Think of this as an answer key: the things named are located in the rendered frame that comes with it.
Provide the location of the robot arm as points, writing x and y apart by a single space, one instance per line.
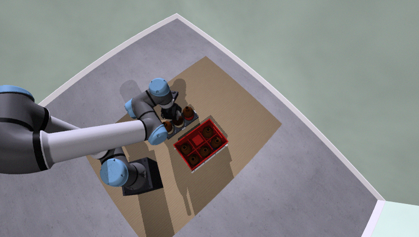
21 120

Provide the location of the brown glass bottle with cream label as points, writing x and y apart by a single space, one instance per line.
178 123
185 149

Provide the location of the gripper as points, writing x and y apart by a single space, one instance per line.
171 113

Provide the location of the red plastic crate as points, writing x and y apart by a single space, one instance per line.
196 140

